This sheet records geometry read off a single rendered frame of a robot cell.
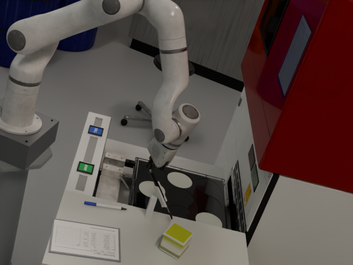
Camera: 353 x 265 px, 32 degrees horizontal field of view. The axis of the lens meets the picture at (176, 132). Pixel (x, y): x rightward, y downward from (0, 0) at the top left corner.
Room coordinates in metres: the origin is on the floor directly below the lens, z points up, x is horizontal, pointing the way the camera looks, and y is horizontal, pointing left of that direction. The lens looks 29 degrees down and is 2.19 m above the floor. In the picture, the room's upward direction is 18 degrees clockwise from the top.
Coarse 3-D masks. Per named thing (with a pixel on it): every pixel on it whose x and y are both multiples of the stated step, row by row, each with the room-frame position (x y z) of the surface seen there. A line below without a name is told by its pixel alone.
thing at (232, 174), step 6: (234, 168) 2.10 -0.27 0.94; (234, 174) 2.06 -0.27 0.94; (228, 180) 2.09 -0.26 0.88; (234, 180) 2.01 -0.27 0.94; (228, 186) 2.07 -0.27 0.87; (234, 186) 1.97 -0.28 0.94; (228, 192) 2.02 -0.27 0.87; (234, 192) 1.94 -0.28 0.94; (228, 198) 1.99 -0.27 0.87; (234, 198) 1.91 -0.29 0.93; (228, 204) 1.96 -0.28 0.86; (234, 204) 1.88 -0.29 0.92; (228, 210) 1.92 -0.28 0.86; (234, 210) 1.85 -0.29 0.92; (228, 216) 1.90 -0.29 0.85; (240, 216) 1.79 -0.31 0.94; (234, 222) 1.84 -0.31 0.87; (240, 222) 1.76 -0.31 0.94; (234, 228) 1.81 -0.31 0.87; (240, 228) 1.72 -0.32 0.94
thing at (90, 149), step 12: (96, 120) 2.09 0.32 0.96; (108, 120) 2.11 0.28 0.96; (84, 132) 1.97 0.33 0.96; (84, 144) 1.89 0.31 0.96; (96, 144) 1.92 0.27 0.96; (84, 156) 1.81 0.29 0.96; (96, 156) 1.84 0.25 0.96; (72, 168) 1.72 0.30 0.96; (96, 168) 1.77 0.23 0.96; (72, 180) 1.65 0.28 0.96; (84, 180) 1.68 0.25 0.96; (84, 192) 1.61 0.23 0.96
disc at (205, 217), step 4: (204, 212) 1.80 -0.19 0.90; (196, 216) 1.77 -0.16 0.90; (200, 216) 1.77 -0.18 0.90; (204, 216) 1.78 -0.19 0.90; (208, 216) 1.79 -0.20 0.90; (212, 216) 1.80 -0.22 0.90; (196, 220) 1.74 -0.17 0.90; (200, 220) 1.75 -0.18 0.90; (204, 220) 1.76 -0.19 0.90; (208, 220) 1.77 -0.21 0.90; (212, 220) 1.77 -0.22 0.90; (216, 220) 1.78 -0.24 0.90; (220, 220) 1.79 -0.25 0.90; (208, 224) 1.74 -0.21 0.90; (212, 224) 1.75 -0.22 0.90; (216, 224) 1.76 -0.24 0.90; (220, 224) 1.77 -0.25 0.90
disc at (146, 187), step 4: (140, 184) 1.85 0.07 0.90; (144, 184) 1.86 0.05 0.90; (148, 184) 1.86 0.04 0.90; (152, 184) 1.87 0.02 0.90; (140, 188) 1.82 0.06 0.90; (144, 188) 1.83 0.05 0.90; (148, 188) 1.84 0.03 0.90; (152, 188) 1.85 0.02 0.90; (144, 192) 1.80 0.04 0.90; (148, 192) 1.81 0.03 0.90; (152, 192) 1.82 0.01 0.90; (164, 192) 1.84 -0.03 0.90; (148, 196) 1.79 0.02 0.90
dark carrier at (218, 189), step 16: (144, 176) 1.91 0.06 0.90; (160, 176) 1.94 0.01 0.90; (192, 176) 2.01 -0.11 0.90; (176, 192) 1.87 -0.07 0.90; (192, 192) 1.90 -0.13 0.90; (208, 192) 1.94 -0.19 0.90; (144, 208) 1.72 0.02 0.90; (160, 208) 1.74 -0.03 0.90; (176, 208) 1.78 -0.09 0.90; (192, 208) 1.80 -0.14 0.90; (208, 208) 1.84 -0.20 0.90; (224, 208) 1.87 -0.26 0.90; (224, 224) 1.77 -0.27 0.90
